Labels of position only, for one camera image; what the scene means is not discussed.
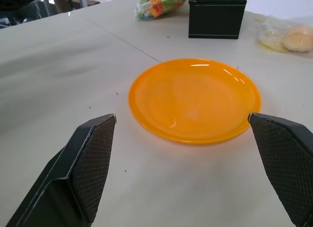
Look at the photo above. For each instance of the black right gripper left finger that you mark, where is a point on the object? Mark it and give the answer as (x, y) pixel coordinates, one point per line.
(80, 168)

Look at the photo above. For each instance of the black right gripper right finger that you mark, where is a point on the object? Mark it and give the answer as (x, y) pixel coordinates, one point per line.
(283, 161)

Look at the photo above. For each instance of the orange plastic plate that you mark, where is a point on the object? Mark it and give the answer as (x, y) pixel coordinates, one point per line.
(194, 101)

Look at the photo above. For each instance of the clear bag of bread rolls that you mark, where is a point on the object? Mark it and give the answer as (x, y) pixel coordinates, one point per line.
(288, 36)

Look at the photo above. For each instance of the black leather box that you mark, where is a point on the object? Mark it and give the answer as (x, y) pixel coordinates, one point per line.
(216, 15)

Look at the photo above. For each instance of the brown cardboard box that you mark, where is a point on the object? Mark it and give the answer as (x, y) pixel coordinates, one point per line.
(71, 3)

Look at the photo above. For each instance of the black plastic crate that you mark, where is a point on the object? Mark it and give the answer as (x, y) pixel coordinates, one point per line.
(13, 0)

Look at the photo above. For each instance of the bag of colourful toy blocks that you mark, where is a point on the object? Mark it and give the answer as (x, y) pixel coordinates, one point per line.
(159, 4)

